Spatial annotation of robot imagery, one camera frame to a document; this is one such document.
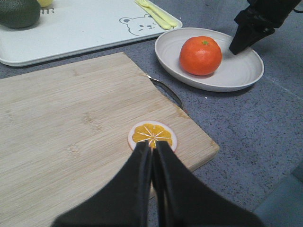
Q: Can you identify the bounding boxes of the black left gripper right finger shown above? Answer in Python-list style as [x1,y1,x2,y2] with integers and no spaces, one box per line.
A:
[152,141,264,227]

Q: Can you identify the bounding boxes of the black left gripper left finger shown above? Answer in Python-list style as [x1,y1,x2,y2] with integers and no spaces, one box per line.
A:
[52,142,152,227]

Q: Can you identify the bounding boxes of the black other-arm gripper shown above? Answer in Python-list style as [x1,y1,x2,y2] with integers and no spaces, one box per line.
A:
[229,0,301,55]

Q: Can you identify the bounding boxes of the beige round plate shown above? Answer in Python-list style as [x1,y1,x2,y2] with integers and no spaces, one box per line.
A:
[154,27,265,93]

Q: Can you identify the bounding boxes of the orange mandarin fruit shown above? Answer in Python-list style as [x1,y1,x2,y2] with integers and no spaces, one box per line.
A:
[179,36,223,76]

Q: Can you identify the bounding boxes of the white bear-print tray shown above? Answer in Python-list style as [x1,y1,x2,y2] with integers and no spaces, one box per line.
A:
[0,0,183,68]

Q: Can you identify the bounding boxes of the orange slice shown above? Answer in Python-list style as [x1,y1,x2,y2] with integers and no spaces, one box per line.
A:
[128,120,178,151]

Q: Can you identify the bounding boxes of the pale yellow plastic spoon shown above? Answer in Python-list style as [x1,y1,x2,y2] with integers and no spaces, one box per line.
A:
[138,0,178,28]

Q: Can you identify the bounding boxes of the wooden cutting board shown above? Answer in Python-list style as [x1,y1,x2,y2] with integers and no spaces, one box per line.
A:
[0,52,219,227]

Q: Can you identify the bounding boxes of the pale yellow plastic fork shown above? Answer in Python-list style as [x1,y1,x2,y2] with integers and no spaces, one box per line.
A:
[135,0,172,30]

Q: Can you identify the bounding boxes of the yellow lemon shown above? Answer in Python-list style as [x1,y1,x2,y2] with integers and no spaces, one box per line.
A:
[37,0,53,8]

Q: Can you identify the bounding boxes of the dark green lime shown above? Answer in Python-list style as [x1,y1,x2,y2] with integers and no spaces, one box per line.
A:
[0,0,41,29]

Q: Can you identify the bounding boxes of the metal cutting board handle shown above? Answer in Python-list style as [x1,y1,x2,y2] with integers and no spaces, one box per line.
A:
[147,75,189,115]

